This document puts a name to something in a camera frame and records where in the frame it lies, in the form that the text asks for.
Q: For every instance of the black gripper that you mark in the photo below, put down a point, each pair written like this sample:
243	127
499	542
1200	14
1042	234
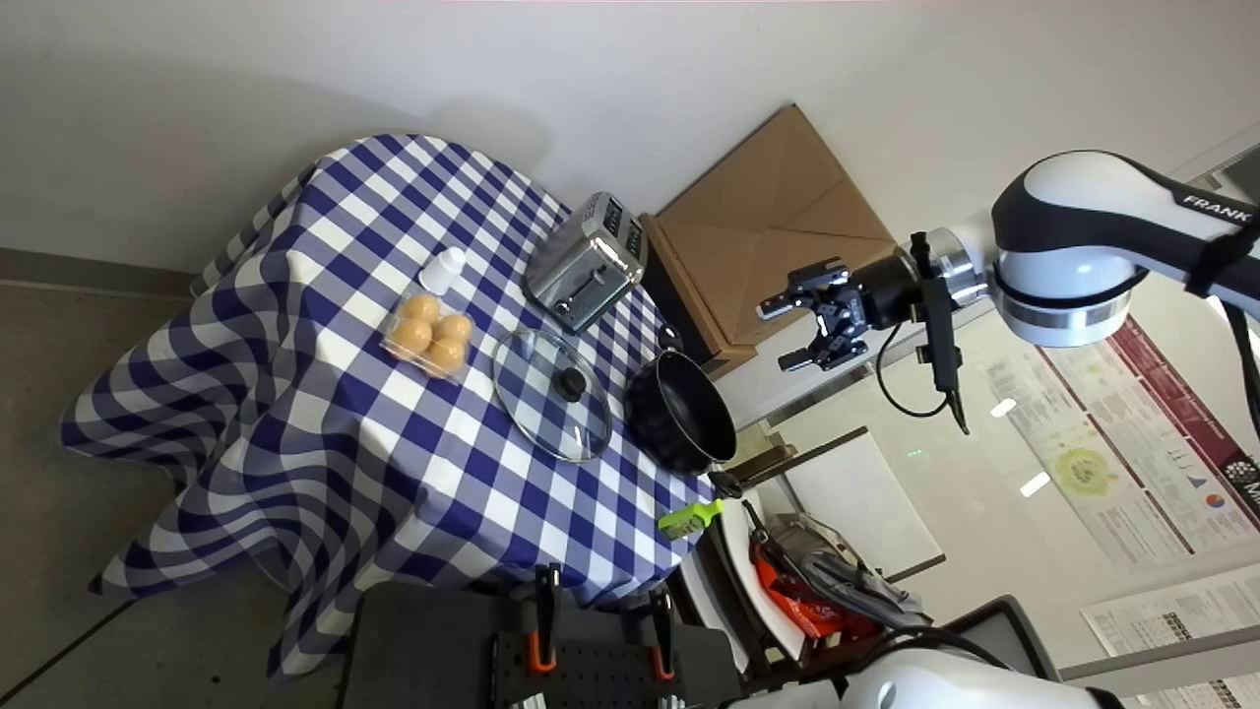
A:
883	292

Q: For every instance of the green plastic bottle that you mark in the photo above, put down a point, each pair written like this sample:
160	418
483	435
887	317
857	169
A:
685	519

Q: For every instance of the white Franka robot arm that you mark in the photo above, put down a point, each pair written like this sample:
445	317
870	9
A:
1076	251

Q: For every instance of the small white bottle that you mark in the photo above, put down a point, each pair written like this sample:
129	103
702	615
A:
444	272

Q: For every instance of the large cardboard box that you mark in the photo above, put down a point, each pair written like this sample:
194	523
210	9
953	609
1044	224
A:
772	211

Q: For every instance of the black cooking pot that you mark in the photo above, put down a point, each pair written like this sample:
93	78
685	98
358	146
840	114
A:
673	418

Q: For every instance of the silver toaster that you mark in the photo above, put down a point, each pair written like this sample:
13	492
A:
586	270

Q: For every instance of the red and black bag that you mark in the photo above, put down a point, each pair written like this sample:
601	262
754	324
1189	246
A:
814	595

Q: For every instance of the glass lid with black knob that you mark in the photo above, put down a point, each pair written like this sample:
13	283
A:
533	380

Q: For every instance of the brown egg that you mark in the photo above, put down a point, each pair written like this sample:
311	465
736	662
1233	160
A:
419	312
454	328
412	336
445	358

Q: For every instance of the white paper sheet with text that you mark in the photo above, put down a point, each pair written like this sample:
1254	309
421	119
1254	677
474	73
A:
1183	614

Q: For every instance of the blue white checkered tablecloth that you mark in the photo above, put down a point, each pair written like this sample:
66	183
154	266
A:
328	435

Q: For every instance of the white board with dark frame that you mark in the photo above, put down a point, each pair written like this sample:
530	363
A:
861	507

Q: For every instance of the wall poster with red stripe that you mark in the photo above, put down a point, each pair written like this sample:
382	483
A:
1142	448

